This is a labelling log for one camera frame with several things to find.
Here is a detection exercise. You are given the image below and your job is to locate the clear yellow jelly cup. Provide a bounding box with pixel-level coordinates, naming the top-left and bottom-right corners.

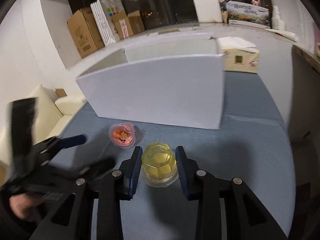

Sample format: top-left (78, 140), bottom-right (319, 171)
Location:
top-left (141, 142), bottom-right (178, 187)

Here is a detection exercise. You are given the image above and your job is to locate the pink jelly cup with lid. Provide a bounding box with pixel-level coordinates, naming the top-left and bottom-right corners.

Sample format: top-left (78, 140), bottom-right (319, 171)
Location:
top-left (109, 122), bottom-right (136, 148)

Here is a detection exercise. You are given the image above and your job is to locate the person's left hand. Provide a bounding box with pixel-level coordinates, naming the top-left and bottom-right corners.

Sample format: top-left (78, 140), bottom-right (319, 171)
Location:
top-left (9, 193), bottom-right (44, 220)

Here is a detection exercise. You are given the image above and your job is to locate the cream leather sofa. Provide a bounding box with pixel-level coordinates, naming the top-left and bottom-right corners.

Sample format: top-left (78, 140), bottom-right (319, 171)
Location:
top-left (0, 84), bottom-right (87, 156)

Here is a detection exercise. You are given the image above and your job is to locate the white storage box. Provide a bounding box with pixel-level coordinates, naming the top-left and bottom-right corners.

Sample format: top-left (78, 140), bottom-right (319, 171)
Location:
top-left (76, 33), bottom-right (225, 129)

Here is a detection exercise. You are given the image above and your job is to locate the tissue pack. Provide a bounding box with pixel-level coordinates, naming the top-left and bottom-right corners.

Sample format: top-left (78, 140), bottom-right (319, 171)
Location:
top-left (217, 37), bottom-right (260, 74)

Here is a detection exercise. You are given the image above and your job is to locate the large cardboard box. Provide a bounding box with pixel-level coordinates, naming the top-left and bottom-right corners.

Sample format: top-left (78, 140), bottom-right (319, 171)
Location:
top-left (67, 7), bottom-right (105, 58)

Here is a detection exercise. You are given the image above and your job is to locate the small open cardboard box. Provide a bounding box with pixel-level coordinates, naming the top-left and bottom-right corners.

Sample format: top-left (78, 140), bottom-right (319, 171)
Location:
top-left (111, 10), bottom-right (145, 39)

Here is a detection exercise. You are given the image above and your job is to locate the wooden side shelf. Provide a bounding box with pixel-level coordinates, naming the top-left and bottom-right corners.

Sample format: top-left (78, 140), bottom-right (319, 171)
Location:
top-left (292, 44), bottom-right (320, 74)

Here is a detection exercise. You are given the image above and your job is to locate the white foam box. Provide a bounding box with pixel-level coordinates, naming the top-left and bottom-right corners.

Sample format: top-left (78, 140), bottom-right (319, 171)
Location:
top-left (193, 0), bottom-right (223, 23)

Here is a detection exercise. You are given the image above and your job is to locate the printed landscape carton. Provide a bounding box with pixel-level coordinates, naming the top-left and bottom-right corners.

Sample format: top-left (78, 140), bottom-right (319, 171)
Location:
top-left (226, 1), bottom-right (271, 29)

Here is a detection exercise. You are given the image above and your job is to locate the white patterned paper bag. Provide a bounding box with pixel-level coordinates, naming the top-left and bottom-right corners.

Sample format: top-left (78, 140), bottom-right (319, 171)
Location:
top-left (90, 0), bottom-right (124, 46)

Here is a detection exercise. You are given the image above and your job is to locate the white plastic bottle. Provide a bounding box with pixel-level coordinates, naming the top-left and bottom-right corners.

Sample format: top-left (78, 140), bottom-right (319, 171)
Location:
top-left (272, 5), bottom-right (285, 31)

